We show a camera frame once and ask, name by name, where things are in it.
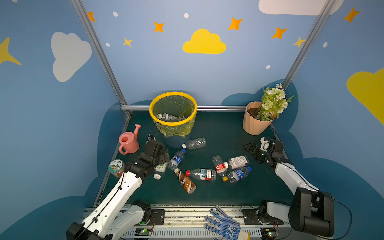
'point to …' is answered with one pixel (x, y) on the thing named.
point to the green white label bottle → (159, 169)
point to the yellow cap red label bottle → (220, 167)
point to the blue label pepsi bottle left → (173, 164)
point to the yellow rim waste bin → (176, 134)
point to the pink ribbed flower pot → (253, 126)
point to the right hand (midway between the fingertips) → (249, 148)
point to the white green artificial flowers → (274, 102)
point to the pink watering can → (128, 140)
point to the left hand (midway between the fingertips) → (161, 153)
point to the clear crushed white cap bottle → (197, 142)
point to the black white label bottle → (168, 117)
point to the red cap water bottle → (202, 174)
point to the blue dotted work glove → (221, 224)
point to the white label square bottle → (238, 161)
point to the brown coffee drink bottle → (186, 183)
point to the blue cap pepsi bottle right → (237, 175)
